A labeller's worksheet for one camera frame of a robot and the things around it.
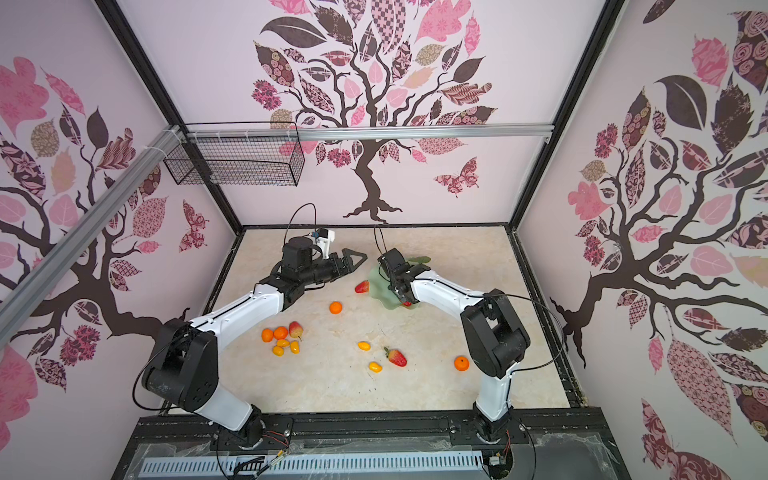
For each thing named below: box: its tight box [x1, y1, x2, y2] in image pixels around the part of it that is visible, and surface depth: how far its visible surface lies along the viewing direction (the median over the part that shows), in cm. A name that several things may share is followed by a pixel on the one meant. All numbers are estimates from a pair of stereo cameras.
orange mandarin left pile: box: [273, 326, 288, 340], surface depth 92 cm
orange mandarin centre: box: [329, 301, 343, 315], surface depth 98 cm
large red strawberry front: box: [384, 347, 407, 367], surface depth 87 cm
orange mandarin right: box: [454, 355, 470, 372], surface depth 85 cm
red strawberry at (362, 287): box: [355, 280, 369, 293], surface depth 102 cm
